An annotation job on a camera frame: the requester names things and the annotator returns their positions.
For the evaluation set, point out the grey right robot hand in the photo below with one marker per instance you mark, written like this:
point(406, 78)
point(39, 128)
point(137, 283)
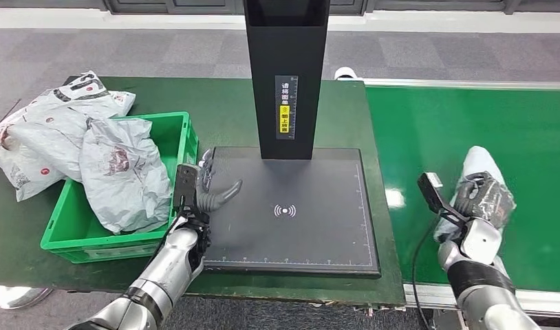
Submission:
point(485, 200)

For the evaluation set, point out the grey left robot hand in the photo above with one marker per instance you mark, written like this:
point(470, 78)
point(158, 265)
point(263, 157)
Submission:
point(214, 200)

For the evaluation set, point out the grey parcel bag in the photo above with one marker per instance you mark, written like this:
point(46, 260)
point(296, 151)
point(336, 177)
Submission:
point(125, 191)

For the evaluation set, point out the white parcel with red print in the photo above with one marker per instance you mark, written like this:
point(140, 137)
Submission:
point(52, 136)

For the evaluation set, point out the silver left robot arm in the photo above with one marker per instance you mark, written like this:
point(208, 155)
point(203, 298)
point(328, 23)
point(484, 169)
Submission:
point(170, 268)

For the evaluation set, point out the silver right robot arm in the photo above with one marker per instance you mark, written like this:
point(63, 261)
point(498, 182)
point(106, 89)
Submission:
point(480, 282)

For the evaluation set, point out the pale right wrist box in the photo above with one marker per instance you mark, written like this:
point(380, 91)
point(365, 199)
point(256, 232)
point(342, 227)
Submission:
point(480, 241)

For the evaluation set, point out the green conveyor belt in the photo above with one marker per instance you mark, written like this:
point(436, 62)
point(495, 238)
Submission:
point(444, 127)

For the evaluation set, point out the white parcel with black print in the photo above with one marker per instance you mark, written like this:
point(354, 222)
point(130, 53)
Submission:
point(93, 91)

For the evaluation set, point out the black inbound scanner machine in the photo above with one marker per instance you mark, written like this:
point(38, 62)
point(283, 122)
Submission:
point(284, 45)

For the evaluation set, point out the white conveyor roller cap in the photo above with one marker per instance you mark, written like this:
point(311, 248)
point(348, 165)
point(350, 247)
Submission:
point(344, 73)

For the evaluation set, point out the dark green table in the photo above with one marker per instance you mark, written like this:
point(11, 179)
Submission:
point(225, 114)

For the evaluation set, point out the yellow and black scanner label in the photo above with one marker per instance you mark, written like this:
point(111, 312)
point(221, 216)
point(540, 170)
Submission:
point(284, 123)

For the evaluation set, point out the green plastic crate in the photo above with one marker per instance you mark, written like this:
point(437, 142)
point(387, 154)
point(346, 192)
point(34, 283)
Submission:
point(79, 218)

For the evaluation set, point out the round metal stand base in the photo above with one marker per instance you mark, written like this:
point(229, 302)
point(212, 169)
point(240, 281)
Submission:
point(15, 297)

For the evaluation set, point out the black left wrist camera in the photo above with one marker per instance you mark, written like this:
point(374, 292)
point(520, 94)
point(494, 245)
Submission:
point(185, 182)

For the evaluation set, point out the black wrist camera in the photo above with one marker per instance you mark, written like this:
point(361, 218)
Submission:
point(185, 182)
point(432, 193)

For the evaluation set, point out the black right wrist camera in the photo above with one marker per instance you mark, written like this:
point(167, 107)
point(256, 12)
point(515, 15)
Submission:
point(432, 193)

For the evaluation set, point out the aluminium conveyor frame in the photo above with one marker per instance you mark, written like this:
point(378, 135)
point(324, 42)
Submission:
point(535, 303)

